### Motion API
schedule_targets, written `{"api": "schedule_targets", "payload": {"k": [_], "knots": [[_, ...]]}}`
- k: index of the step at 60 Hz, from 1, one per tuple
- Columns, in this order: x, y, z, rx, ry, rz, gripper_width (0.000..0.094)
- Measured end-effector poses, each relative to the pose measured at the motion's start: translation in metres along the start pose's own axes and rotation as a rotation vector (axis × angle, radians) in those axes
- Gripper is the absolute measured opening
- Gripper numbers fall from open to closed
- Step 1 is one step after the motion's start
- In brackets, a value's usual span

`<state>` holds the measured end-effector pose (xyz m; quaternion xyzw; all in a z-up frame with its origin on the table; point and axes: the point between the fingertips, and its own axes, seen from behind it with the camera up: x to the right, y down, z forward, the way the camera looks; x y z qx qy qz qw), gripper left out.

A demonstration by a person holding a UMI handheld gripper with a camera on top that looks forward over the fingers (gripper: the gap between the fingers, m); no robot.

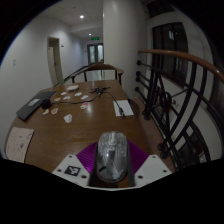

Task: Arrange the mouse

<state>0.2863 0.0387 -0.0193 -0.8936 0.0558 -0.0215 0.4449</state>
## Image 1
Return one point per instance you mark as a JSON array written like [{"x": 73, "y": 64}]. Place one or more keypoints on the white wall switch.
[{"x": 14, "y": 62}]

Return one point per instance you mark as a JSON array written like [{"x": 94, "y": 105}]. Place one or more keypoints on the small white box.
[{"x": 73, "y": 88}]

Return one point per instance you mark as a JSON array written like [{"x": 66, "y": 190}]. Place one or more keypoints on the glass double door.
[{"x": 95, "y": 53}]

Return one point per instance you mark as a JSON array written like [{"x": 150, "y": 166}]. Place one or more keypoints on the white marble print mouse pad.
[{"x": 18, "y": 143}]

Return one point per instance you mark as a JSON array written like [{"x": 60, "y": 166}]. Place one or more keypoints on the large white sticker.
[{"x": 68, "y": 118}]

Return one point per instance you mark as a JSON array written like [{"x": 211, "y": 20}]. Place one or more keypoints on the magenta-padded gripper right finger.
[{"x": 153, "y": 168}]

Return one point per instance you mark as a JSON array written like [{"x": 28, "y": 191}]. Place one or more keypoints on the dark framed window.
[{"x": 170, "y": 50}]

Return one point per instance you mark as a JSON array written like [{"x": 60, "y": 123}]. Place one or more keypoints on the transparent computer mouse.
[{"x": 112, "y": 156}]

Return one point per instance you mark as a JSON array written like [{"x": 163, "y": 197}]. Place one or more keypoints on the green exit sign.
[{"x": 95, "y": 38}]

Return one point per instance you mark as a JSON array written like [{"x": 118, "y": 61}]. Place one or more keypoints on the black laptop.
[{"x": 30, "y": 106}]

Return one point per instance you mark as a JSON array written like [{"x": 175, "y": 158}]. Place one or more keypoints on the small white sticker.
[
  {"x": 84, "y": 97},
  {"x": 63, "y": 93},
  {"x": 67, "y": 97},
  {"x": 78, "y": 94}
]

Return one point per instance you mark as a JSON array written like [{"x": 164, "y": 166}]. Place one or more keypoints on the white paper sheet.
[{"x": 125, "y": 107}]

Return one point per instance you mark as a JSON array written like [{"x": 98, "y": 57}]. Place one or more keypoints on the wooden chair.
[{"x": 100, "y": 66}]

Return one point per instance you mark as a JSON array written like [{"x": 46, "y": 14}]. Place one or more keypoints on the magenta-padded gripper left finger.
[{"x": 68, "y": 166}]

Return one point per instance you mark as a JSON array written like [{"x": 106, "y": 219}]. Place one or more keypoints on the white side door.
[{"x": 55, "y": 60}]

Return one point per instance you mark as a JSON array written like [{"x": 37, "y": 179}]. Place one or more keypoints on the small beige sticker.
[
  {"x": 54, "y": 111},
  {"x": 45, "y": 112}
]

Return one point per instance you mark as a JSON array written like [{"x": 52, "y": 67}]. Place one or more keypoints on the black power adapter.
[{"x": 46, "y": 104}]

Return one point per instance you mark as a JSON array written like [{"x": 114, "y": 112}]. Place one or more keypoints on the red and white sticker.
[{"x": 84, "y": 105}]

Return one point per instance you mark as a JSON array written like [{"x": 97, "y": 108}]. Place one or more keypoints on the black railing with wooden handrail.
[{"x": 186, "y": 100}]

